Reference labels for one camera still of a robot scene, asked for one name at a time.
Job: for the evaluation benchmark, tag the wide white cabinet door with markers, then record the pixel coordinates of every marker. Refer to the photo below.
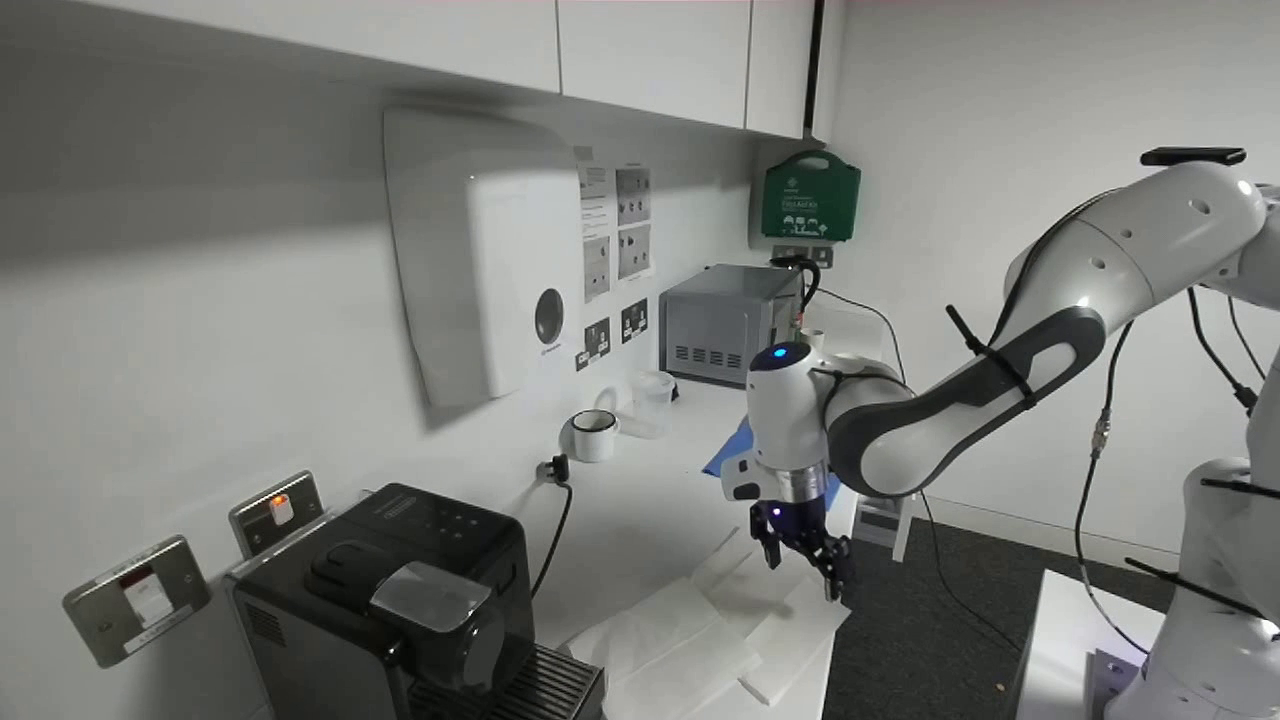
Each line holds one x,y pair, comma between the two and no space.
373,33

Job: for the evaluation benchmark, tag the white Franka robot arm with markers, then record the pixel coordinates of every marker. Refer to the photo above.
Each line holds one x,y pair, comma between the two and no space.
1086,281

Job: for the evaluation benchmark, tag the blue cloth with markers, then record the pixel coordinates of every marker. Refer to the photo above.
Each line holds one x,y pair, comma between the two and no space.
729,454

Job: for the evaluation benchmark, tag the white upright post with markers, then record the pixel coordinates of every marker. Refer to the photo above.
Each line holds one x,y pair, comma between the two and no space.
904,530

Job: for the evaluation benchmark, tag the medium white cabinet door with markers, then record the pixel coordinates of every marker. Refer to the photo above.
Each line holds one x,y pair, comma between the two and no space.
654,54

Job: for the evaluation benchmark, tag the pile of white paper towels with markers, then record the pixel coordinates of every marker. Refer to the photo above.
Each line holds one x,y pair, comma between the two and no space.
666,664

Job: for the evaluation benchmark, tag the purple plastic item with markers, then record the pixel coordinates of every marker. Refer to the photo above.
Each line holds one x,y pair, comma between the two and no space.
1104,680

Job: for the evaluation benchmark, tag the black coffee machine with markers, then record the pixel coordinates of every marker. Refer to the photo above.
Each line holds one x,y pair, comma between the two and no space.
402,601

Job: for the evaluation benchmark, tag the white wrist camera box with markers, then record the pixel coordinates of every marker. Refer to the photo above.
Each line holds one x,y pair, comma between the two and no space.
743,481

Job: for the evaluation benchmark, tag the green first aid box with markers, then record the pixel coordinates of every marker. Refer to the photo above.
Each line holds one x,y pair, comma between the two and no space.
809,197

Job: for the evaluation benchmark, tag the white side table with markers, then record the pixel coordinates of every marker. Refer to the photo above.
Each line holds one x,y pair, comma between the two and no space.
1067,640

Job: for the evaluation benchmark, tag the white paper towel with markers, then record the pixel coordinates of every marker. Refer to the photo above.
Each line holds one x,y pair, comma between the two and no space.
787,604

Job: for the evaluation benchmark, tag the small white enamel cup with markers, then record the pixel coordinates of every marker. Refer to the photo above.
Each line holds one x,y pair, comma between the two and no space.
589,434

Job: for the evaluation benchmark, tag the steel plate with orange light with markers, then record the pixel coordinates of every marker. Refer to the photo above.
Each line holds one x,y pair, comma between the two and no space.
275,513

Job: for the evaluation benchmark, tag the narrow white cabinet door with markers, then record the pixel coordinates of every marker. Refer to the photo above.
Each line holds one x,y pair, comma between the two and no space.
782,63

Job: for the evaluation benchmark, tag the white paper towel dispenser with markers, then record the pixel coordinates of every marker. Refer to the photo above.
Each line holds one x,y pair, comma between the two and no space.
521,264

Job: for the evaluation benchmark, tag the grey metal appliance box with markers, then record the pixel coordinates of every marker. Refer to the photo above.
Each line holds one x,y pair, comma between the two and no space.
720,325

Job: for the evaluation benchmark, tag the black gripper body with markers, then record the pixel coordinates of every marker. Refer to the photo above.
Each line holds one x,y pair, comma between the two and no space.
792,523

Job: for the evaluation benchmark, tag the printed wall notice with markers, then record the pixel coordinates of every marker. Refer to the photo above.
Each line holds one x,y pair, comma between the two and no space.
595,341
595,200
633,255
597,269
633,193
633,321

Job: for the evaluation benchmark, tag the steel wall switch plate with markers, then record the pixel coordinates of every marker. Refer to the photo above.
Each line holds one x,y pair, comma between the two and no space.
135,601

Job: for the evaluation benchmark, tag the black camera on stand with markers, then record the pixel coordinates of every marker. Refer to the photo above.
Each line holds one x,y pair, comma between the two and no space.
1193,153

